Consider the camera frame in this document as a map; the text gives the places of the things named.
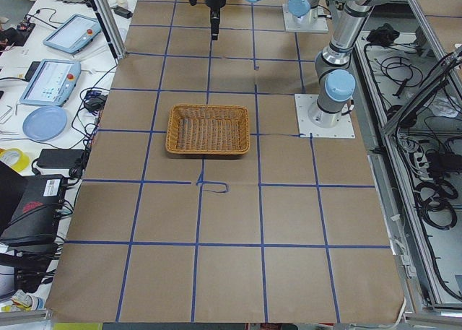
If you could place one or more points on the brown wicker basket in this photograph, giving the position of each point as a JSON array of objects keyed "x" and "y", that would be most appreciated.
[{"x": 208, "y": 130}]

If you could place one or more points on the lower teach pendant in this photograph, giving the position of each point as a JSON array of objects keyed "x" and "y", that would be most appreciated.
[{"x": 52, "y": 83}]

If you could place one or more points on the yellow tape roll on desk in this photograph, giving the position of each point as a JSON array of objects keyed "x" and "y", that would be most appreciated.
[{"x": 16, "y": 159}]

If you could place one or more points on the blue plate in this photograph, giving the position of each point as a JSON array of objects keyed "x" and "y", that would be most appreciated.
[{"x": 45, "y": 123}]

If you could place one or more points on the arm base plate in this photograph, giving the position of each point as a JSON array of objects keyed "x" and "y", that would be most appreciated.
[
  {"x": 313, "y": 22},
  {"x": 315, "y": 123}
]

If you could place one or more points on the aluminium frame post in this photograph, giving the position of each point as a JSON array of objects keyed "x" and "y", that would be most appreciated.
[{"x": 105, "y": 17}]

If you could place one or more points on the teach pendant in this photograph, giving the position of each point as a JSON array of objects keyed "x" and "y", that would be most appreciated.
[
  {"x": 52, "y": 83},
  {"x": 73, "y": 35}
]

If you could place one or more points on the black computer box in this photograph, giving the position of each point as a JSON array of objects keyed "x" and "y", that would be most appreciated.
[{"x": 29, "y": 209}]

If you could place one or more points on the upper teach pendant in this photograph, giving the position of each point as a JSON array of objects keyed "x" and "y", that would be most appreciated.
[{"x": 73, "y": 35}]

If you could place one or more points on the black power adapter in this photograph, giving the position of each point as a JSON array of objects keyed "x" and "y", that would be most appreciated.
[{"x": 59, "y": 158}]

